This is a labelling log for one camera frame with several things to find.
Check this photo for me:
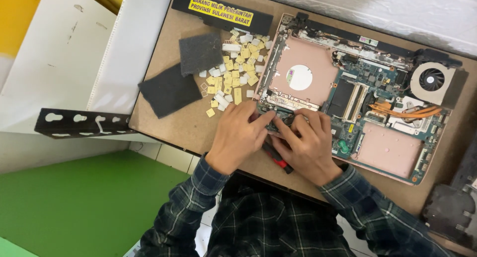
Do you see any person's right hand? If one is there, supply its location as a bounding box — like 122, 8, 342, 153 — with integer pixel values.
270, 107, 344, 187

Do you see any person's left hand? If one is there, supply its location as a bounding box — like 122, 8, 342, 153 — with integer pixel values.
205, 100, 277, 176

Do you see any red and black screwdriver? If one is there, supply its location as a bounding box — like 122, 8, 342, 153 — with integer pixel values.
261, 142, 295, 175

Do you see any opened pink laptop base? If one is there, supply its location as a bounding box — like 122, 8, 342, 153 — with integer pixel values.
253, 12, 469, 186

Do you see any pile of cream keyboard keycaps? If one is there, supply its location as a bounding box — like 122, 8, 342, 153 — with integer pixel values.
199, 29, 274, 118

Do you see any large grey foam pad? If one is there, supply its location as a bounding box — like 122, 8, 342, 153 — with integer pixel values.
137, 63, 203, 119

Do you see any person's plaid shirt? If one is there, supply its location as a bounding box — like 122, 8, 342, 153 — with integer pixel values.
206, 173, 356, 257

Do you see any small grey foam pad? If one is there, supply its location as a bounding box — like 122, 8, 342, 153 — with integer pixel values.
178, 33, 224, 78

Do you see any copper heat pipe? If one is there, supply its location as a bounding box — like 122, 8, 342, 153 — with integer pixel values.
368, 100, 443, 120

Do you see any black battery with yellow label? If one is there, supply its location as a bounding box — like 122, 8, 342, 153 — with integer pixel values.
171, 0, 274, 37

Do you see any white corrugated plastic board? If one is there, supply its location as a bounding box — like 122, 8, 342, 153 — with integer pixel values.
86, 0, 176, 118

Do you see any laptop cooling fan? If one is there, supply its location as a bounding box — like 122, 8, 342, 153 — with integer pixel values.
409, 61, 457, 107

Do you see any black laptop cover part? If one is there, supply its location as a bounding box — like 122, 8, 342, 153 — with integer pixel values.
421, 130, 477, 251

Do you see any white scuffed panel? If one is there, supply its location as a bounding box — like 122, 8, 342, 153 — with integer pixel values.
0, 0, 128, 135

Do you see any black perforated metal bracket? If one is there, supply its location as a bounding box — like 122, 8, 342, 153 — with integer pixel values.
34, 107, 139, 140

